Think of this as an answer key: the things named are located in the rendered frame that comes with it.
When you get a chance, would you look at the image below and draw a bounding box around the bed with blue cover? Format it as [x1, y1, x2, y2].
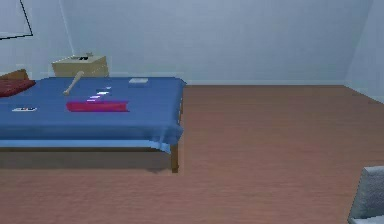
[0, 68, 187, 174]

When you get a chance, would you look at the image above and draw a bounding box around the red book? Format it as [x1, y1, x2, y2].
[65, 100, 130, 113]

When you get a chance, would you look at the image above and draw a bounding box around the beige bedside cabinet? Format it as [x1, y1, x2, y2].
[51, 54, 110, 79]

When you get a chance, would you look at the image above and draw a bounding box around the beige baseball bat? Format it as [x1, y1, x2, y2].
[62, 70, 85, 97]

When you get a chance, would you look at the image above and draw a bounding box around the dark red pillow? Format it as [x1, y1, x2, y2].
[0, 79, 37, 98]

